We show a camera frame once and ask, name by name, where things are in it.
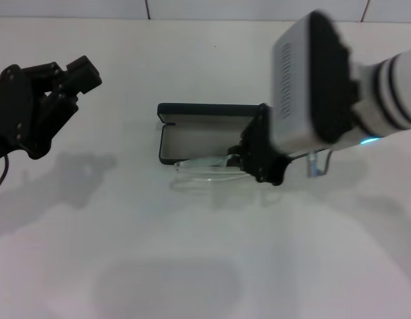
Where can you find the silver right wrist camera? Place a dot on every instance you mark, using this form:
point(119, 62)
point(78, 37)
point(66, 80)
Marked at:
point(298, 79)

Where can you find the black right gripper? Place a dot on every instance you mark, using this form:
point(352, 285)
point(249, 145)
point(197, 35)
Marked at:
point(261, 149)

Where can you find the clear white glasses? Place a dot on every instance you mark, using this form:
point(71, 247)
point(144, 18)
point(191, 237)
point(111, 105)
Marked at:
point(198, 163)

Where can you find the black glasses case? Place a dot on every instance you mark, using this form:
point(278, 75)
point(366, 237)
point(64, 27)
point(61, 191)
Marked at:
point(198, 139)

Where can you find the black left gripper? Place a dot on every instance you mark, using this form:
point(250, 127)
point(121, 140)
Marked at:
point(16, 109)

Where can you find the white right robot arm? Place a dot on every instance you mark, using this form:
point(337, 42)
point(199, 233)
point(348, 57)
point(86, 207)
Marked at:
point(391, 93)

